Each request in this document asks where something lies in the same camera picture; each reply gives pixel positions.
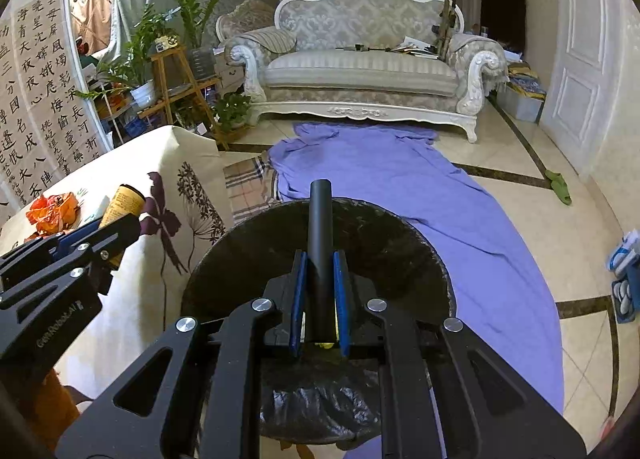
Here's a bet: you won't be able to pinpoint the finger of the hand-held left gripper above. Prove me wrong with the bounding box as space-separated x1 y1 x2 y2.
0 213 141 311
0 220 102 272

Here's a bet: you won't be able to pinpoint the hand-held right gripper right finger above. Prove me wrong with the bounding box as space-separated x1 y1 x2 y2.
332 250 586 459

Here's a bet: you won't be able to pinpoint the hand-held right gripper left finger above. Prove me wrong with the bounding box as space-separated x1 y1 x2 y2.
55 250 308 459

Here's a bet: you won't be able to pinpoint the yellow paper tube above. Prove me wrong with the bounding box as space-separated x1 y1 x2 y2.
97 183 147 270

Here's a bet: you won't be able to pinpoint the black tube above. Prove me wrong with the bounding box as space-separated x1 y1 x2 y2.
309 180 334 344

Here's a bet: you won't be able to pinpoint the round bin with black bag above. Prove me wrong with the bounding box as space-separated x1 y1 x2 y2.
181 198 457 450

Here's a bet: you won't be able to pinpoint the orange plastic bag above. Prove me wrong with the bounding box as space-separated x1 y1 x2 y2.
26 192 81 239

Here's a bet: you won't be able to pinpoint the floral cream table cover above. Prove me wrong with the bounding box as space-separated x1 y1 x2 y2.
0 125 236 390

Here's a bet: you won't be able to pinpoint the plaid cloth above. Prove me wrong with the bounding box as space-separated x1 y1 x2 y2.
222 151 283 227

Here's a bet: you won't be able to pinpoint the purple sheet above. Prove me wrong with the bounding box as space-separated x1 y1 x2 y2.
267 121 566 459

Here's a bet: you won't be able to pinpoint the plant in white pot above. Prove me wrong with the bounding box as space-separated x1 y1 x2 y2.
75 4 173 108

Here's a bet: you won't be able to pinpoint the small leafy floor plant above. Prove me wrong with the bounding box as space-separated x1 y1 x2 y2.
212 93 253 132

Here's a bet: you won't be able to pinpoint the wooden plant stand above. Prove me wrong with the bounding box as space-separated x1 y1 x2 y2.
137 45 231 150

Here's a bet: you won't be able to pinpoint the ornate white sofa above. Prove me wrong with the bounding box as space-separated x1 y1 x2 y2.
225 0 510 142

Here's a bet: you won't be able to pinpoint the tall green potted plant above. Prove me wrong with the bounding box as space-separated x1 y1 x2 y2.
167 0 226 77

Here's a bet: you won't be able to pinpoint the striped cushion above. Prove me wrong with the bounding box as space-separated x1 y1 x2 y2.
248 28 297 56

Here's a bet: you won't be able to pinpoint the ornate armchair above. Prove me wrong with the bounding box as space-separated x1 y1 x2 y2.
216 0 277 47

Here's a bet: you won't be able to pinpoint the loose papers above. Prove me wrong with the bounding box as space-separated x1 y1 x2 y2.
390 39 442 60

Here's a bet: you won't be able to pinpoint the grey storage box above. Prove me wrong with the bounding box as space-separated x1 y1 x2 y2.
495 81 546 124

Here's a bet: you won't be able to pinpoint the blue patterned slipper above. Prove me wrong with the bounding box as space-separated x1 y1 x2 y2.
611 279 640 324

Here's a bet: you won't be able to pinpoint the blue white shoe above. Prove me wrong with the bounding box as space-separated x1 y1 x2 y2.
606 231 640 276

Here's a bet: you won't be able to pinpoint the blue yellow folded cloth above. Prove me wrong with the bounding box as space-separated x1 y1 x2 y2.
507 61 547 100

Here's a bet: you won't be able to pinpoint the toy rifle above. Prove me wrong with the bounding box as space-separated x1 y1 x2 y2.
432 0 461 62

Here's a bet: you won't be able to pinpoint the white panel door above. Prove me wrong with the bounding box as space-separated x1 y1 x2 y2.
539 0 621 174

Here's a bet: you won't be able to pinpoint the white wire shelf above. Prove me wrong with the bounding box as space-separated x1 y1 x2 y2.
75 39 148 146

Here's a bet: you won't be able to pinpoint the calligraphy wall poster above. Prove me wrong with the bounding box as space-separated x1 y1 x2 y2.
0 0 113 220

